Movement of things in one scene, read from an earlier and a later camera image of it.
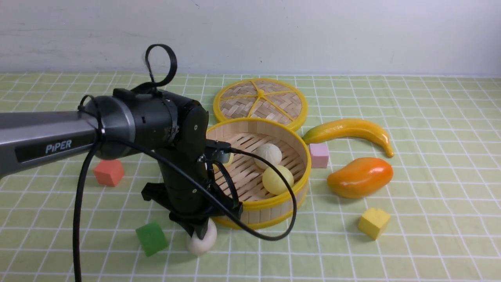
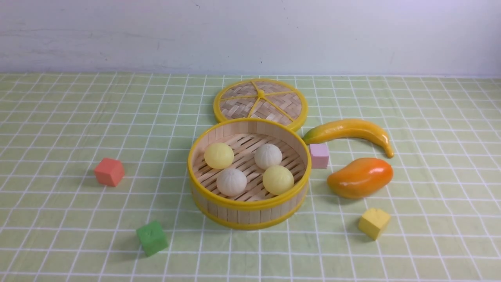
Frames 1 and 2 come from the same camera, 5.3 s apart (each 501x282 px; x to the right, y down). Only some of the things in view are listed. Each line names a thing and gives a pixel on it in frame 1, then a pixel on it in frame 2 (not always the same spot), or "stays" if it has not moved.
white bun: (269, 152) stays
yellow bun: (274, 183) stays
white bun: (199, 246) -> (231, 182)
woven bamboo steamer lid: (264, 98) stays
